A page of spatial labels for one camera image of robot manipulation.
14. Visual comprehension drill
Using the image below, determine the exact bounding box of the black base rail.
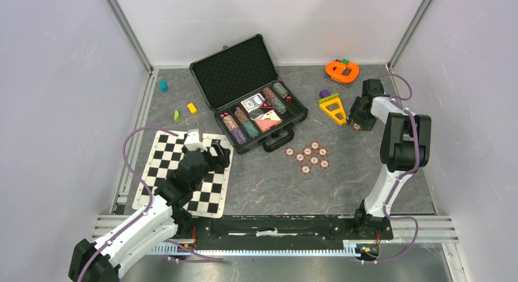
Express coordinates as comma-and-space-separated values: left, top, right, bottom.
171, 215, 394, 258

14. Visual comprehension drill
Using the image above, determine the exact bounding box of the teal poker chip roll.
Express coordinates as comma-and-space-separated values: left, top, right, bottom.
242, 120, 259, 139

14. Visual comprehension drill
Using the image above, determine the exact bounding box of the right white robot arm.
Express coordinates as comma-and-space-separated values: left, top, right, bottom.
349, 79, 431, 239

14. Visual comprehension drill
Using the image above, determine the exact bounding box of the black poker carrying case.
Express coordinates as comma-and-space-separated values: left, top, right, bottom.
189, 34, 308, 154

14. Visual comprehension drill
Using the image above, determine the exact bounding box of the purple toy block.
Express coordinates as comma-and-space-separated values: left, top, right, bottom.
319, 89, 331, 99

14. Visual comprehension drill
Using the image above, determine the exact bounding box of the purple poker chip roll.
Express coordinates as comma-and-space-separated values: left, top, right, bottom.
231, 127, 247, 145

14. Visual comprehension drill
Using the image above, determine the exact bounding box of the yellow triangle toy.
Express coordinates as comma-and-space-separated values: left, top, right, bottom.
318, 93, 348, 126

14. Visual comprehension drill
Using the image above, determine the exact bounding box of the blue playing card deck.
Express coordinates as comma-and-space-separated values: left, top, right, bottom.
241, 93, 264, 112

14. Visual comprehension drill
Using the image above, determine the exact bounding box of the teal toy block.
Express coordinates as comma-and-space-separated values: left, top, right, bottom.
159, 80, 168, 92

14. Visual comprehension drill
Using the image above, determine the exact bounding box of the orange toy track piece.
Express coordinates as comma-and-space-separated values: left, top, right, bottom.
325, 59, 360, 84

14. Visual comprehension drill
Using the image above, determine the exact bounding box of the red playing card deck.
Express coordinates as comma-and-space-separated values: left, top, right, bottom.
254, 110, 282, 132

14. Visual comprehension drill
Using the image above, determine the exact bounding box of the pink brown chip roll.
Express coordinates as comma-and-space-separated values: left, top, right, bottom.
222, 114, 239, 131

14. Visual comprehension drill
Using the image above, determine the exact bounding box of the black white chessboard mat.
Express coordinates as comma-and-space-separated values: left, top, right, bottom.
142, 131, 234, 219

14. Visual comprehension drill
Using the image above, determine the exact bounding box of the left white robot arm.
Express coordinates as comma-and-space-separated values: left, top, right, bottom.
68, 129, 233, 281

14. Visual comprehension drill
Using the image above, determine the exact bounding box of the yellow toy block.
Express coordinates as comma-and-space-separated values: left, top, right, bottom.
187, 103, 198, 114

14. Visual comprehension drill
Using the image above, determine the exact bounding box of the brown poker chip roll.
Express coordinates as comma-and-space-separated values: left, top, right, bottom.
262, 87, 277, 103

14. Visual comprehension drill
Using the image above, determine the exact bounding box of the green half-round block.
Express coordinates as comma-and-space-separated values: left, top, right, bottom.
173, 110, 181, 123

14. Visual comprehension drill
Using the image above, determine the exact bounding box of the green blue chip roll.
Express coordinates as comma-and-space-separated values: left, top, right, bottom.
271, 97, 287, 114

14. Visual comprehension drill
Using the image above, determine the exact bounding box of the brown 100 chip roll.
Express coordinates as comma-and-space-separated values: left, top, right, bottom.
234, 107, 249, 126

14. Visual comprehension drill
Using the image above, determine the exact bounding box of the clear round disc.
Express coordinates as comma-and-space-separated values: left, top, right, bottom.
249, 108, 264, 120

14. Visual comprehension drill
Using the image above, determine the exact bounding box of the grey green chip roll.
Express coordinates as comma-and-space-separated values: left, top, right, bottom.
272, 82, 288, 99

